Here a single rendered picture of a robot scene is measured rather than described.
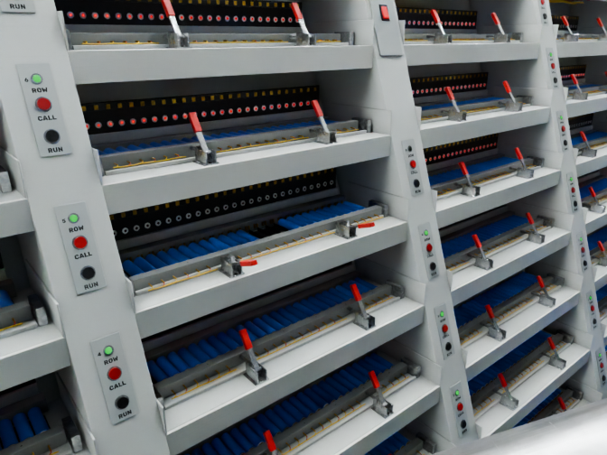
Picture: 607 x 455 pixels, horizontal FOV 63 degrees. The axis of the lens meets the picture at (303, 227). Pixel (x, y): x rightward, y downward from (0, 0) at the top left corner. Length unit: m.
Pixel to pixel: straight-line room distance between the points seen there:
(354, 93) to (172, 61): 0.46
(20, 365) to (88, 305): 0.11
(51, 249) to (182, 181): 0.21
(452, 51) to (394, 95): 0.26
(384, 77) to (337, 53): 0.13
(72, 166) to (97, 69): 0.15
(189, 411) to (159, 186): 0.36
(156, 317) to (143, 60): 0.39
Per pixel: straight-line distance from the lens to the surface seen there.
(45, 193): 0.74
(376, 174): 1.13
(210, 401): 0.86
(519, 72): 1.72
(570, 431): 0.33
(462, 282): 1.26
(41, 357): 0.75
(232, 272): 0.83
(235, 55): 0.90
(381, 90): 1.10
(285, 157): 0.90
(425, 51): 1.25
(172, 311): 0.79
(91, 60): 0.80
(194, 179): 0.81
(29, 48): 0.78
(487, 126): 1.39
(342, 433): 1.06
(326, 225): 1.00
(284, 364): 0.93
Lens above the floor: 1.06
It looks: 6 degrees down
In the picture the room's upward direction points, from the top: 12 degrees counter-clockwise
